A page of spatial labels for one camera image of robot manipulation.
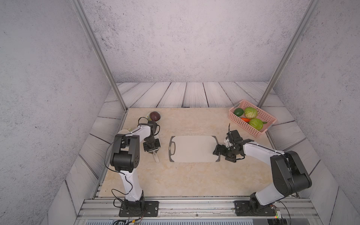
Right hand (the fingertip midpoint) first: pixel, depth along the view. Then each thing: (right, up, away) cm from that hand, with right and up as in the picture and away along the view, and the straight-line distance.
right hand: (219, 154), depth 90 cm
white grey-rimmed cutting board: (-16, +2, +6) cm, 17 cm away
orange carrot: (+25, +22, +20) cm, 39 cm away
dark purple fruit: (-45, +25, +17) cm, 54 cm away
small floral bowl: (-51, +25, +20) cm, 60 cm away
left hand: (-40, +1, +5) cm, 41 cm away
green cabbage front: (+28, +19, +9) cm, 35 cm away
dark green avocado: (+21, +29, +23) cm, 42 cm away
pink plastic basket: (+38, +26, +21) cm, 51 cm away
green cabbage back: (+28, +28, +17) cm, 43 cm away
